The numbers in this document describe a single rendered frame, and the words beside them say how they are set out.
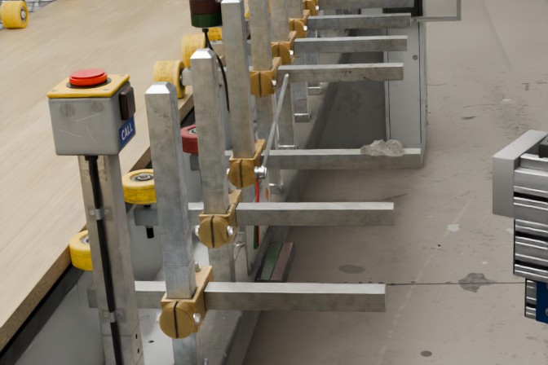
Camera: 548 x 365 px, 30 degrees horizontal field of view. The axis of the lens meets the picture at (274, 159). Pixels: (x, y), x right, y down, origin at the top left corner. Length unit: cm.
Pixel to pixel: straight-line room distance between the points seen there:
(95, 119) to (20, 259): 47
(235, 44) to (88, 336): 57
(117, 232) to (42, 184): 66
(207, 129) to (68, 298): 34
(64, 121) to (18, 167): 80
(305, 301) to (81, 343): 40
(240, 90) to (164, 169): 50
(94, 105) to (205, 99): 55
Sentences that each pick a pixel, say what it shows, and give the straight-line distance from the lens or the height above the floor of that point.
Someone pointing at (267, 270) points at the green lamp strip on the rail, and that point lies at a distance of 183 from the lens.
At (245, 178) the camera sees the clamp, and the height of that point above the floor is 84.
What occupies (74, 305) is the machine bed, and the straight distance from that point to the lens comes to 163.
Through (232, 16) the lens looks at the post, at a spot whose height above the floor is 113.
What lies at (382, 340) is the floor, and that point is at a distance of 300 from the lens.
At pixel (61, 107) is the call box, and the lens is 108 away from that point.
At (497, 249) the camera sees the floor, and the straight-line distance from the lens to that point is 356.
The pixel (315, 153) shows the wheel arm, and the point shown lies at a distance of 191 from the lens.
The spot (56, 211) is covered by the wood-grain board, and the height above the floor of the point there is 90.
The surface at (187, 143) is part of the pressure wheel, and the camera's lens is 192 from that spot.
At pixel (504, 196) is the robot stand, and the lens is 149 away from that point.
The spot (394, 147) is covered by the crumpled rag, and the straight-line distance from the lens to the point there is 189.
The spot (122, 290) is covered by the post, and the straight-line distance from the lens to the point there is 116.
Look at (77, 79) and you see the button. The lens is 108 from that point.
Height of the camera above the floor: 149
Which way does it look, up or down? 19 degrees down
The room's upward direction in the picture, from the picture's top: 4 degrees counter-clockwise
